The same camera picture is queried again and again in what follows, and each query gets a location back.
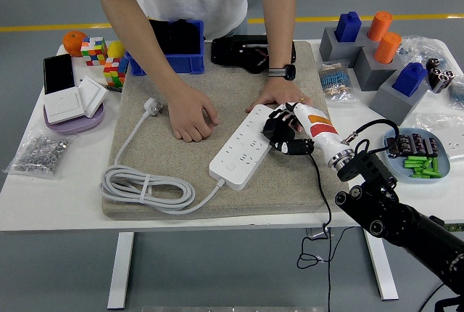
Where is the clear bag of resistors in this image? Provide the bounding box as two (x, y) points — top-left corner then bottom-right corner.
(317, 58), (359, 103)

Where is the grey peg block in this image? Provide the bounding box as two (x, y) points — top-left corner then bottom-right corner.
(368, 75), (431, 127)
(353, 46), (403, 92)
(318, 25), (374, 63)

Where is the person's left hand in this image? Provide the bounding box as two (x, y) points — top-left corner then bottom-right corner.
(245, 78), (313, 114)

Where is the white power strip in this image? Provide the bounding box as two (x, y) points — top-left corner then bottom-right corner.
(208, 104), (276, 192)

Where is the light blue plate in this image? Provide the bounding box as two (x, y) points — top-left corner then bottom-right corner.
(383, 127), (452, 186)

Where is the grey power cord with plug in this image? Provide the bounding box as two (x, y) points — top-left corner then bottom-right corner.
(100, 97), (226, 215)

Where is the grey-brown mat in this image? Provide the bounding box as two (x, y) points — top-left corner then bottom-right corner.
(101, 39), (352, 221)

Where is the black plastic device housing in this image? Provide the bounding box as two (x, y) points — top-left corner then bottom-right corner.
(210, 35), (297, 75)

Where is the white table leg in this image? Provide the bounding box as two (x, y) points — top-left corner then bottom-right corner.
(363, 231), (399, 301)
(107, 231), (136, 310)

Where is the person's right hand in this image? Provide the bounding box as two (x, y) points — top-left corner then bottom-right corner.
(166, 85), (220, 144)

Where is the pile of green batteries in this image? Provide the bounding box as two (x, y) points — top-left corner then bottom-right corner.
(402, 155), (444, 179)

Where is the small white wall switch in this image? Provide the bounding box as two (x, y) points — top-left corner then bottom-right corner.
(77, 75), (108, 119)

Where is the bundle of black capacitors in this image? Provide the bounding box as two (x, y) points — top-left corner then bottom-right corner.
(425, 57), (456, 94)

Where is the clear bag of metal nuts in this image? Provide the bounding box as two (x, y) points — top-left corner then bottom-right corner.
(2, 129), (75, 181)

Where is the black fabric bundle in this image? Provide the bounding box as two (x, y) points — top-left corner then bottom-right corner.
(148, 18), (202, 55)

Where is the orange cylinder peg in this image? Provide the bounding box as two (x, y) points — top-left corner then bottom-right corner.
(367, 10), (394, 42)
(373, 31), (403, 65)

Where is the black smartphone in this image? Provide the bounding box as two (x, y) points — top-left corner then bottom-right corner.
(43, 53), (76, 96)

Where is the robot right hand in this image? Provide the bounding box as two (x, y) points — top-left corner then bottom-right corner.
(270, 102), (347, 163)

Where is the purple tray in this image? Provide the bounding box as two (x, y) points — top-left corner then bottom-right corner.
(42, 103), (106, 136)

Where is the large white wall switch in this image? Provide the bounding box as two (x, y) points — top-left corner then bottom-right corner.
(43, 86), (85, 126)

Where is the orange fruit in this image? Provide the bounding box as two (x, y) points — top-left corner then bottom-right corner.
(62, 30), (88, 58)

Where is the colourful puzzle cube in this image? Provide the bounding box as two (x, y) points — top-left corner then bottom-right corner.
(80, 36), (109, 67)
(103, 57), (129, 89)

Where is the yellow lemon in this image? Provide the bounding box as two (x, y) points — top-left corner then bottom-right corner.
(107, 41), (126, 59)

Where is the blue plastic bin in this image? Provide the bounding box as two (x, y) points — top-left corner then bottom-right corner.
(125, 19), (205, 76)

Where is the blue square peg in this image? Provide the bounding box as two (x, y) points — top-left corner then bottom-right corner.
(391, 62), (428, 98)
(333, 11), (363, 44)

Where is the row of dark capacitors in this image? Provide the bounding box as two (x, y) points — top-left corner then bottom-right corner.
(385, 133), (439, 160)

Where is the clear bag of blue parts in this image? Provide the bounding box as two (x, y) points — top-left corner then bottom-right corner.
(447, 72), (464, 110)
(397, 34), (452, 70)

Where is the black wrist watch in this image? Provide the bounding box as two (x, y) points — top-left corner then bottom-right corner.
(267, 64), (297, 81)

